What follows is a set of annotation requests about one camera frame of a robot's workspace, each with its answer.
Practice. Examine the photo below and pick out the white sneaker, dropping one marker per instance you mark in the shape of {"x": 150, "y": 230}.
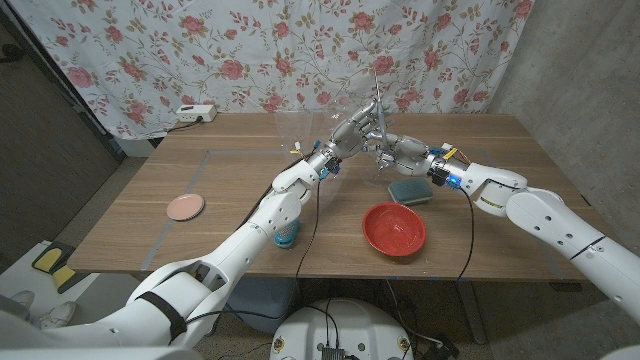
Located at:
{"x": 22, "y": 298}
{"x": 57, "y": 315}

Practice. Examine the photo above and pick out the red round tray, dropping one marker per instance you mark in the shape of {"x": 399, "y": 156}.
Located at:
{"x": 395, "y": 230}

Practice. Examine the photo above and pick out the floral print curtain backdrop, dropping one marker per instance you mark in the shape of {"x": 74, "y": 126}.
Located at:
{"x": 250, "y": 50}

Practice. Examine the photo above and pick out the white robot torso base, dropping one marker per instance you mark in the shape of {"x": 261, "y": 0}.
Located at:
{"x": 345, "y": 330}

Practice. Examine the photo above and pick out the white floor platform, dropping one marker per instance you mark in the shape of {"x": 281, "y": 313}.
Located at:
{"x": 15, "y": 280}

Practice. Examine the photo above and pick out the black yellow foot pedal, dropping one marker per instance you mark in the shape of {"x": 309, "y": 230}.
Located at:
{"x": 47, "y": 257}
{"x": 64, "y": 277}

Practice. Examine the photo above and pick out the grey blue chair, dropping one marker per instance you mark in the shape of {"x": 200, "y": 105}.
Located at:
{"x": 260, "y": 305}

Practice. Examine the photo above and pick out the black power adapter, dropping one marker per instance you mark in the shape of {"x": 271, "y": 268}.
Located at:
{"x": 442, "y": 350}

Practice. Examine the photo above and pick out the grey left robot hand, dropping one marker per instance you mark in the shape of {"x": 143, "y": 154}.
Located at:
{"x": 352, "y": 137}

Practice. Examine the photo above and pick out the clear cling film sheet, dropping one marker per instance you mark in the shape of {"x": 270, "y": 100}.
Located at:
{"x": 350, "y": 180}

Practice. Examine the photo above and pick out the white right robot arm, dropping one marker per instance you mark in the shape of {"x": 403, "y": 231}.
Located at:
{"x": 550, "y": 220}

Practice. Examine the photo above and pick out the white power strip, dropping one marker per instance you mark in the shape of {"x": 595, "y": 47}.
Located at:
{"x": 196, "y": 113}

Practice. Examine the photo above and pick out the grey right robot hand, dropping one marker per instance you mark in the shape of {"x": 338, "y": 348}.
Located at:
{"x": 410, "y": 157}

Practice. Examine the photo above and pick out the grey table leg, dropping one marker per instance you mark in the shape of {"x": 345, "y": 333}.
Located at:
{"x": 472, "y": 315}

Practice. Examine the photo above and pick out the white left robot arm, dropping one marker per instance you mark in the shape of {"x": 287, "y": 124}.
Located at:
{"x": 260, "y": 215}

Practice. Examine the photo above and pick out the teal sponge block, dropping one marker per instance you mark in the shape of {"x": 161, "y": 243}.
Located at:
{"x": 410, "y": 192}

